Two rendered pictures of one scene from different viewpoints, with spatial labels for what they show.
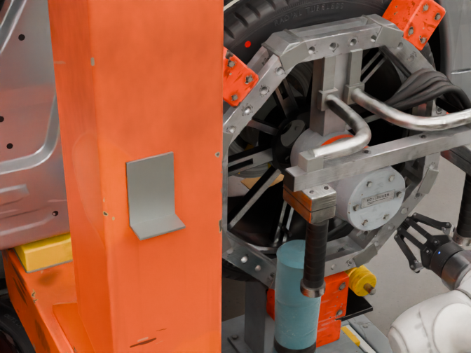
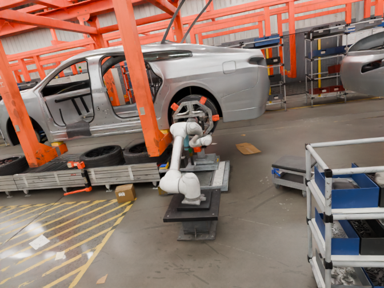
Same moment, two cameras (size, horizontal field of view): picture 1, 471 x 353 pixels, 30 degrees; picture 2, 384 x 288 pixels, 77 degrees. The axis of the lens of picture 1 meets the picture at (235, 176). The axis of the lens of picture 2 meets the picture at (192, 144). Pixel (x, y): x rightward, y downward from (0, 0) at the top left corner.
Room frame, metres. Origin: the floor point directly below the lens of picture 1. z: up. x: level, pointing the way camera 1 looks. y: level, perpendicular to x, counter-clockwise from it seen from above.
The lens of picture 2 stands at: (-1.00, -2.34, 1.55)
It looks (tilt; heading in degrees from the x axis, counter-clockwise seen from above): 17 degrees down; 42
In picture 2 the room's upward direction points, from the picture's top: 10 degrees counter-clockwise
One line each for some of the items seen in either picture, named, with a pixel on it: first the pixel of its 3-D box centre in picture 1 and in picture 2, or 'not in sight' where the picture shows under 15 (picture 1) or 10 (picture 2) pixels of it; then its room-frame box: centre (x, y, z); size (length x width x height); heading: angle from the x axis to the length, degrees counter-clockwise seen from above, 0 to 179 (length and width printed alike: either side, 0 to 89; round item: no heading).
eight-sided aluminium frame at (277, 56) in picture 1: (324, 158); (192, 120); (1.50, -0.17, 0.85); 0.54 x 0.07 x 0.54; 118
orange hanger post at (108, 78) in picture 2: not in sight; (107, 73); (2.46, 3.12, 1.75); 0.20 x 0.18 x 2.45; 28
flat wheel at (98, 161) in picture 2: not in sight; (102, 158); (0.83, 1.32, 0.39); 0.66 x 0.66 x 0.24
